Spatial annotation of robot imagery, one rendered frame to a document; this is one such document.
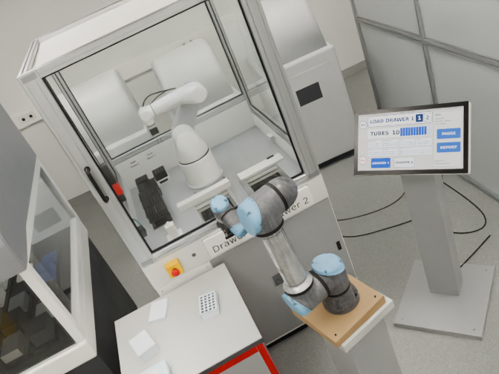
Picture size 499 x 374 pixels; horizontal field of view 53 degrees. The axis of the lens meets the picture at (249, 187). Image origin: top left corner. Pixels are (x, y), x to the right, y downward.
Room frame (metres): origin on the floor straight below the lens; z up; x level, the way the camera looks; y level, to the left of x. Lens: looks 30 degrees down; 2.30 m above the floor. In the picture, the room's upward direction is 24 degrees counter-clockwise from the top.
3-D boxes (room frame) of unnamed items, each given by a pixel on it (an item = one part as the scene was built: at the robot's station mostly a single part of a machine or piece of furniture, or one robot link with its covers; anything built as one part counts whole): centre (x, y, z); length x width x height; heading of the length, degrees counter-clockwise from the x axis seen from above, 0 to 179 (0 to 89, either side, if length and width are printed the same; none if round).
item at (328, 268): (1.44, -0.14, 0.97); 0.13 x 0.12 x 0.14; 112
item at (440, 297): (1.92, -0.76, 0.51); 0.50 x 0.45 x 1.02; 138
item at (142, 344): (1.70, 0.72, 0.79); 0.13 x 0.09 x 0.05; 23
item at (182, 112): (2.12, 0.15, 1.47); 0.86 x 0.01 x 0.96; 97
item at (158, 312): (1.91, 0.65, 0.77); 0.13 x 0.09 x 0.02; 170
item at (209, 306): (1.79, 0.40, 0.78); 0.12 x 0.08 x 0.04; 176
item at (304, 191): (2.12, -0.13, 0.87); 0.29 x 0.02 x 0.11; 97
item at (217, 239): (2.09, 0.18, 0.87); 0.29 x 0.02 x 0.11; 97
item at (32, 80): (2.57, 0.20, 1.47); 1.02 x 0.95 x 1.04; 97
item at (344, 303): (1.45, -0.15, 0.85); 0.15 x 0.15 x 0.10
